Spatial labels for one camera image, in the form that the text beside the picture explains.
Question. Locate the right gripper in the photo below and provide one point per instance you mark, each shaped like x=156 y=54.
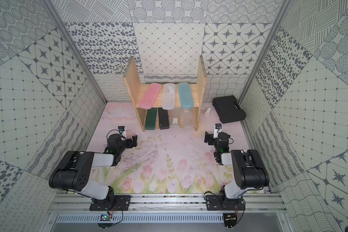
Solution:
x=209 y=138

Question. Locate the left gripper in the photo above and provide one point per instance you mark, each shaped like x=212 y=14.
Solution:
x=132 y=141

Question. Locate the clear pencil case with label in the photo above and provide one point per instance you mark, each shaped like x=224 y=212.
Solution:
x=174 y=117

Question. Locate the teal pencil case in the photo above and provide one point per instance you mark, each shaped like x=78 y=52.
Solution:
x=185 y=96

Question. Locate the pink pencil case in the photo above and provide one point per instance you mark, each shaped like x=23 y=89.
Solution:
x=149 y=94

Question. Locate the clear white pencil case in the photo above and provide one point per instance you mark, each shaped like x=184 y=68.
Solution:
x=169 y=96

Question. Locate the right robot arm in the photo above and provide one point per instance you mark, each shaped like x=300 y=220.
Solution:
x=249 y=170

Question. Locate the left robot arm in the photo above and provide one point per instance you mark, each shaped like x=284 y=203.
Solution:
x=73 y=171

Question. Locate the dark green pencil case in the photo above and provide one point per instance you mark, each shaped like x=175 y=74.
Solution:
x=150 y=123

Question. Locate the black pencil case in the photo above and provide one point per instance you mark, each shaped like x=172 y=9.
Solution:
x=163 y=119

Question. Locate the wooden shelf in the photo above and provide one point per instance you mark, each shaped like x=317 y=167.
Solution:
x=133 y=85

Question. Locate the small white roll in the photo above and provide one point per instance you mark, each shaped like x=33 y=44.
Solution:
x=207 y=112

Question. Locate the black plastic tool case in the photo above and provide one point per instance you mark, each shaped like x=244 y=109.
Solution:
x=228 y=109

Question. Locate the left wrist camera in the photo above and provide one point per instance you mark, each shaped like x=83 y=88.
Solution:
x=122 y=131

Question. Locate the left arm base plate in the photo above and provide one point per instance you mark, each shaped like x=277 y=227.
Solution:
x=110 y=203

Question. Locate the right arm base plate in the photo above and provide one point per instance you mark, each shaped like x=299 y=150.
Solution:
x=224 y=203

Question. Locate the aluminium mounting rail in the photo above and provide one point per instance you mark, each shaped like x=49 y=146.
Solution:
x=174 y=203

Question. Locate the white slotted cable duct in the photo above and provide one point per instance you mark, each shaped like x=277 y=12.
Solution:
x=141 y=218

